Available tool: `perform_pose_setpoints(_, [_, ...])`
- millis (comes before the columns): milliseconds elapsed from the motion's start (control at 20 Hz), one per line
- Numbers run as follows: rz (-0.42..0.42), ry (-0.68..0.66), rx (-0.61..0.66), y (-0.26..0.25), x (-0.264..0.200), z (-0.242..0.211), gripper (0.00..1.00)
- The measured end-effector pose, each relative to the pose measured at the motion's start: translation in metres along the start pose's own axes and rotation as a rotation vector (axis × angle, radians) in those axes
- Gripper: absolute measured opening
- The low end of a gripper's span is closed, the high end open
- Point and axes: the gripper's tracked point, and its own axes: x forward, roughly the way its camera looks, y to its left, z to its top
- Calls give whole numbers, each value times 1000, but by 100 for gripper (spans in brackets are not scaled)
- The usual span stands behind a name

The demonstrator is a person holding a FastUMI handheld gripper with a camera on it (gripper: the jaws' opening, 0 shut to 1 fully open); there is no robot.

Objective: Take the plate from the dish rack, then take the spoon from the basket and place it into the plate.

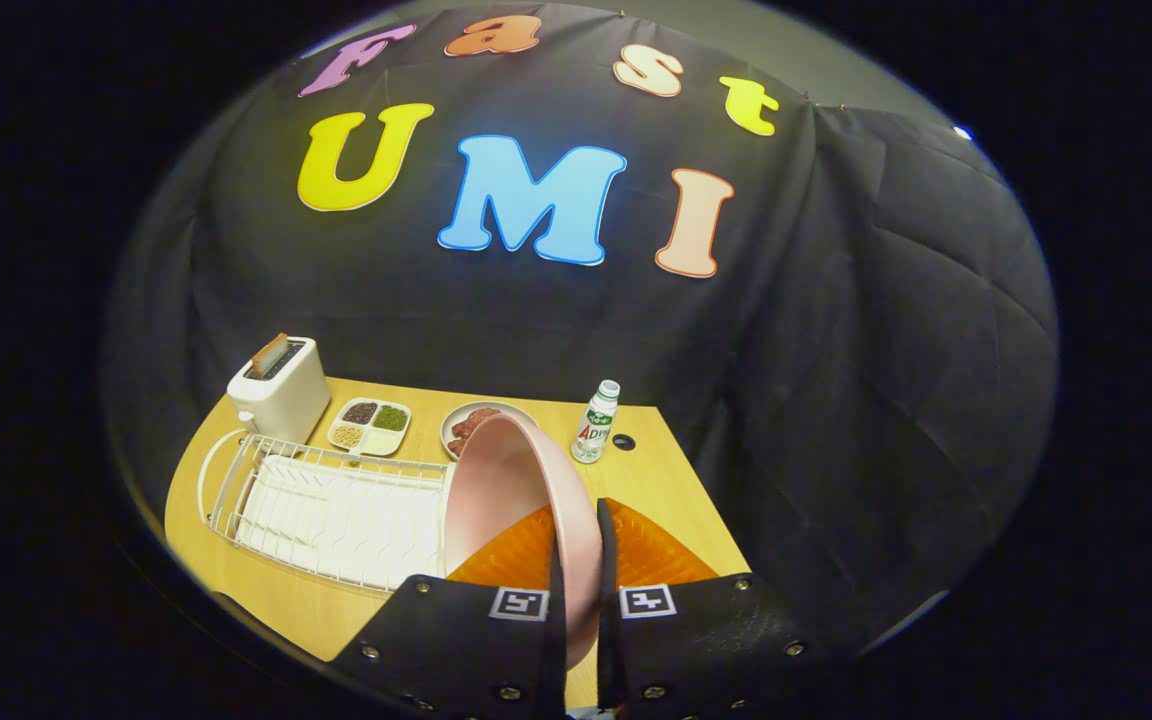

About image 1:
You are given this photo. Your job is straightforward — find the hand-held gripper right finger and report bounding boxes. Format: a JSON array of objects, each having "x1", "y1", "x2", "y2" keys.
[{"x1": 596, "y1": 497, "x2": 837, "y2": 720}]

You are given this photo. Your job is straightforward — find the white green-label drink bottle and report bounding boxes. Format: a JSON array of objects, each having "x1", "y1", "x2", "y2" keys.
[{"x1": 570, "y1": 380, "x2": 622, "y2": 464}]

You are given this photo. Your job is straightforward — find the white toaster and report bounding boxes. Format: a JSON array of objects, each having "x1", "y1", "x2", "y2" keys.
[{"x1": 227, "y1": 337, "x2": 331, "y2": 444}]

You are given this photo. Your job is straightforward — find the sectioned condiment tray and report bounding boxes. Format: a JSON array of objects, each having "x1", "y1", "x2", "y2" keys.
[{"x1": 327, "y1": 397, "x2": 413, "y2": 458}]

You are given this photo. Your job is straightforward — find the beige plate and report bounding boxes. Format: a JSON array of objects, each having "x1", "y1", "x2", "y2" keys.
[{"x1": 440, "y1": 401, "x2": 537, "y2": 461}]

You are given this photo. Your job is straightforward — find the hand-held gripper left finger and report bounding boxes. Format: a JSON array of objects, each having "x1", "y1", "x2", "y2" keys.
[{"x1": 331, "y1": 505, "x2": 569, "y2": 720}]

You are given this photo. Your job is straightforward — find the pink plate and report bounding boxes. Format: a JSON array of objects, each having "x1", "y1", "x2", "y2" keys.
[{"x1": 443, "y1": 413, "x2": 604, "y2": 669}]

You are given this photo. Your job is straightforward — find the white wire dish rack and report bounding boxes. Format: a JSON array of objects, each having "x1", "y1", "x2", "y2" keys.
[{"x1": 198, "y1": 430, "x2": 452, "y2": 593}]

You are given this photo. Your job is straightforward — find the toast slice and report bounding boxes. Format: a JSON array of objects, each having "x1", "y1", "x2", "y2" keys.
[{"x1": 251, "y1": 333, "x2": 289, "y2": 378}]

